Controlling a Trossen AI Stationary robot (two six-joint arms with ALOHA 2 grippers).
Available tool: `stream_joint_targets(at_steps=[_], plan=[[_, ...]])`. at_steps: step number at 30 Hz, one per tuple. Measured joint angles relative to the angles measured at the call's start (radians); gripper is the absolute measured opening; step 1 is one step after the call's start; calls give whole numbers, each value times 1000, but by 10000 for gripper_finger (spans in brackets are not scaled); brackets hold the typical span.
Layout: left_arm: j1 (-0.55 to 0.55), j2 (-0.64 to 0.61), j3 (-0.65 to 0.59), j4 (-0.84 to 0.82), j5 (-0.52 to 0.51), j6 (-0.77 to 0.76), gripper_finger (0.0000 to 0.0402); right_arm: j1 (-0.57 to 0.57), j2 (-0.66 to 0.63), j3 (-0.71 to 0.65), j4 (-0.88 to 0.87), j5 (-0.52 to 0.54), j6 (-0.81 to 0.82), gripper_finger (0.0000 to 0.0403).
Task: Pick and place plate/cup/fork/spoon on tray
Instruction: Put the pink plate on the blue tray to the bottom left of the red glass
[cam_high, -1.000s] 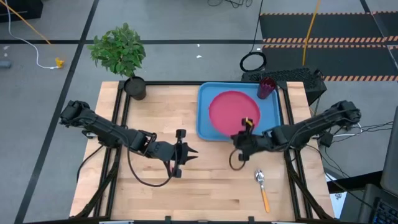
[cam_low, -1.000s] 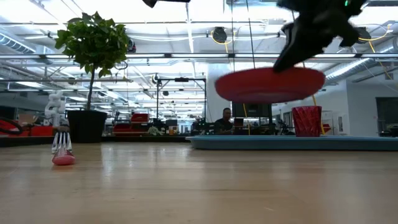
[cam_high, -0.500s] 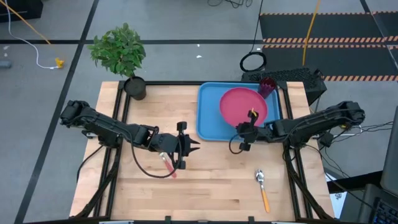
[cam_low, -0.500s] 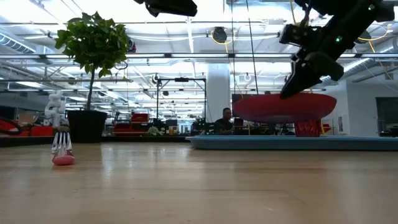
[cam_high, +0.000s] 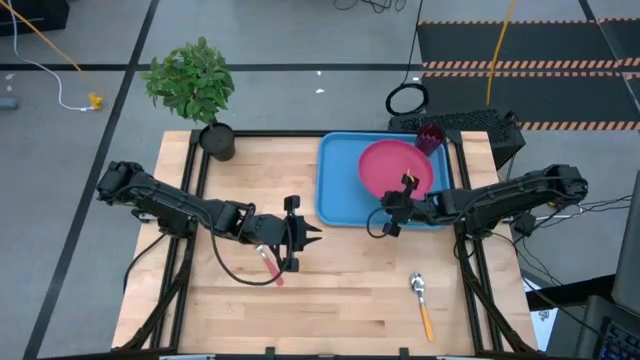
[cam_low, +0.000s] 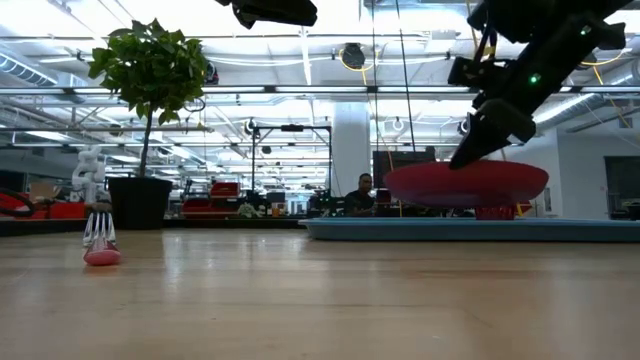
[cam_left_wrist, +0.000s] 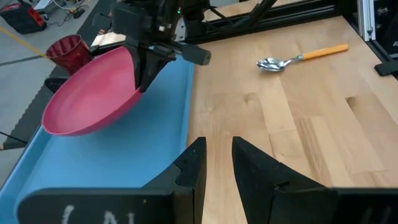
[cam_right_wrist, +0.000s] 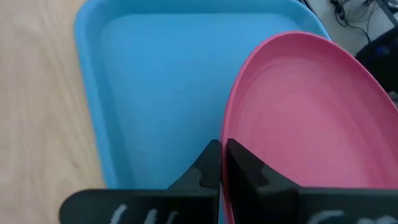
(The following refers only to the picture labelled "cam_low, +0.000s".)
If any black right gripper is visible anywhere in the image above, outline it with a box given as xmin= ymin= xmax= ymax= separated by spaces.
xmin=448 ymin=37 xmax=586 ymax=170

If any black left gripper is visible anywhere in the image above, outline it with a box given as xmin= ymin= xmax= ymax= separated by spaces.
xmin=214 ymin=0 xmax=319 ymax=30

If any red plastic plate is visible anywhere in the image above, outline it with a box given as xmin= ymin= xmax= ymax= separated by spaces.
xmin=383 ymin=159 xmax=550 ymax=210

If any metal fork red handle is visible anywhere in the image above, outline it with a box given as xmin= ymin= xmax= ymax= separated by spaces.
xmin=81 ymin=209 xmax=123 ymax=267

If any light blue plastic tray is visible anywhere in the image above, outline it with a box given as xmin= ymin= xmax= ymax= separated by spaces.
xmin=298 ymin=215 xmax=640 ymax=244

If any black monitor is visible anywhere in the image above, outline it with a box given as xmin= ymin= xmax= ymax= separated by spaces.
xmin=371 ymin=147 xmax=437 ymax=190

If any black gantry stand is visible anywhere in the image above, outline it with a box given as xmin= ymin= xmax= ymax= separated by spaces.
xmin=250 ymin=124 xmax=334 ymax=201

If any person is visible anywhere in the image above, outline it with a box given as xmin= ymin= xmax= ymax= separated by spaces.
xmin=343 ymin=172 xmax=377 ymax=218

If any red tool cabinet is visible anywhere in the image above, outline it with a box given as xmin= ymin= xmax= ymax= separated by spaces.
xmin=180 ymin=181 xmax=242 ymax=220

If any green potted plant black pot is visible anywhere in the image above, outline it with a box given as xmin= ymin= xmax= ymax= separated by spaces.
xmin=87 ymin=18 xmax=211 ymax=232

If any white robot figure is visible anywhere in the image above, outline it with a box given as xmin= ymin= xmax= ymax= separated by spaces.
xmin=70 ymin=144 xmax=109 ymax=207

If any red low cabinet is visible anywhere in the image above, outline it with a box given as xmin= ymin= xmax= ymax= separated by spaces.
xmin=0 ymin=187 xmax=87 ymax=221

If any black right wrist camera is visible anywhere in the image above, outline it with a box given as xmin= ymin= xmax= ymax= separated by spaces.
xmin=446 ymin=56 xmax=507 ymax=90

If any black aluminium table frame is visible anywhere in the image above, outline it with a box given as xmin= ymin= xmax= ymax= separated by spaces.
xmin=0 ymin=217 xmax=307 ymax=238

